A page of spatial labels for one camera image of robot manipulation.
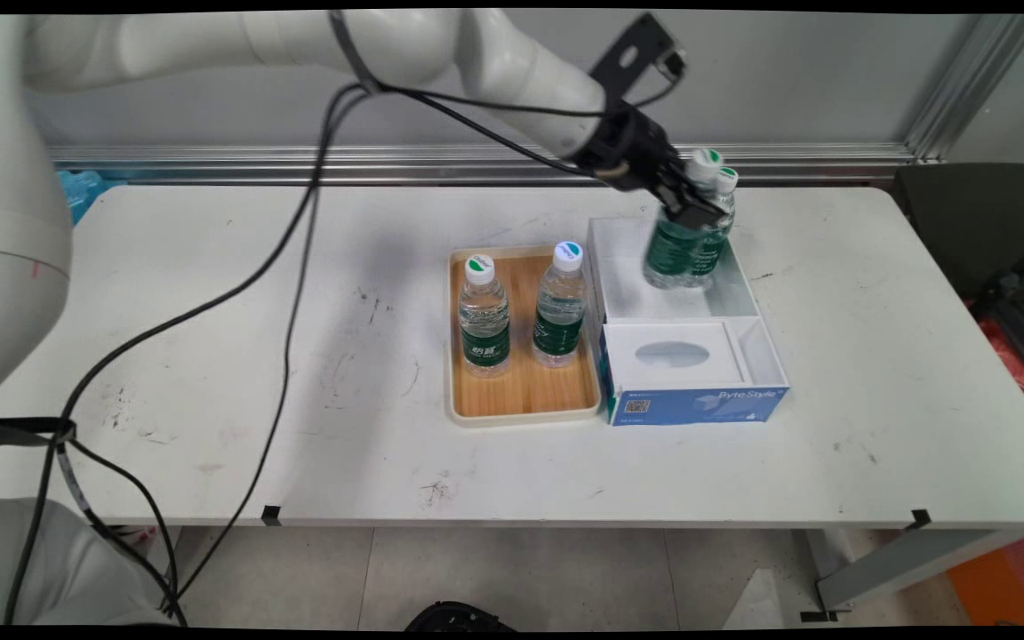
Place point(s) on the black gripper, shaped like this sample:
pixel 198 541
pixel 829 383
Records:
pixel 632 142

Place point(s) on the green label water bottle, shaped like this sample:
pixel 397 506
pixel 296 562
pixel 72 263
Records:
pixel 668 253
pixel 558 333
pixel 718 253
pixel 485 342

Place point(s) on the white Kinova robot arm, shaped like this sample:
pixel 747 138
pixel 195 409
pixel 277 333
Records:
pixel 165 44

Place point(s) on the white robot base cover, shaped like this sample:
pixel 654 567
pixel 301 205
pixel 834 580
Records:
pixel 59 560

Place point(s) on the white and blue cardboard box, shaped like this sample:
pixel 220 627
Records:
pixel 699 404

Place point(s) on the bamboo tray with cream rim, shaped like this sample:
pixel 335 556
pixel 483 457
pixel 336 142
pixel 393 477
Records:
pixel 521 391

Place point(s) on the red package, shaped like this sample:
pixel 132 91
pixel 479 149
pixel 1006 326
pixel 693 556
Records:
pixel 1010 356

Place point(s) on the grey table leg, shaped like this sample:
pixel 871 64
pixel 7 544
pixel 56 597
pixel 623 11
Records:
pixel 903 564

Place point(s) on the black round object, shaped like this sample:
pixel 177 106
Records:
pixel 459 618

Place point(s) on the orange box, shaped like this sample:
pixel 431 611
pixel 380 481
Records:
pixel 1005 578

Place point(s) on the black tape mark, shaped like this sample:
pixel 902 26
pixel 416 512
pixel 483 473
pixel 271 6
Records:
pixel 271 514

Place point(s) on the blue plastic bag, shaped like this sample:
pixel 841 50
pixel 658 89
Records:
pixel 81 191

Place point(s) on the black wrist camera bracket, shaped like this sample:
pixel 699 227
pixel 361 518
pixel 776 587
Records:
pixel 632 49

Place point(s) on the aluminium frame rail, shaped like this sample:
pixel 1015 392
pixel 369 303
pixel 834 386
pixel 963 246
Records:
pixel 476 163

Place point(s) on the aluminium frame post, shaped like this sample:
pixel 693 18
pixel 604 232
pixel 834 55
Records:
pixel 974 84

